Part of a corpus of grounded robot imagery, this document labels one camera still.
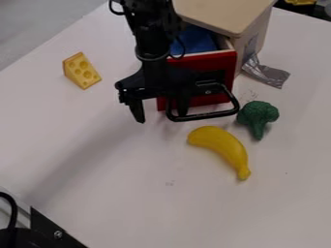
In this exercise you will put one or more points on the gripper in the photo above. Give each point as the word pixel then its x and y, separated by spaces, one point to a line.
pixel 153 80

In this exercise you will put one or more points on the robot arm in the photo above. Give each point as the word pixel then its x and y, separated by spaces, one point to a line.
pixel 151 29

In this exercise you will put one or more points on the drawer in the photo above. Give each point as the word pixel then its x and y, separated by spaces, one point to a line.
pixel 207 61

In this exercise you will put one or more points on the yellow toy banana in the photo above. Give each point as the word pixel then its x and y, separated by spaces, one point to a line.
pixel 222 143

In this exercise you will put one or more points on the blue cloth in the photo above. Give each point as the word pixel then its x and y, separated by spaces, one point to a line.
pixel 196 40

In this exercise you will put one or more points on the yellow toy cheese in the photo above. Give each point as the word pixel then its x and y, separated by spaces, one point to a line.
pixel 82 71

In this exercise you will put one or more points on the green toy broccoli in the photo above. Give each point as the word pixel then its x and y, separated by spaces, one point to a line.
pixel 257 114

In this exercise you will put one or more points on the grey tape piece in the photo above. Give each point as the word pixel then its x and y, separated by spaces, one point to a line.
pixel 267 74

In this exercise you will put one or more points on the cabinet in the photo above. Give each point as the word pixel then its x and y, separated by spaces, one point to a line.
pixel 224 13

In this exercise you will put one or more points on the yellow toy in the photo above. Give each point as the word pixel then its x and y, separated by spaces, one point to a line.
pixel 301 1

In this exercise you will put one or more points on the black metal bracket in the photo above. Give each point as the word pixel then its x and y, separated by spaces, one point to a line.
pixel 41 234

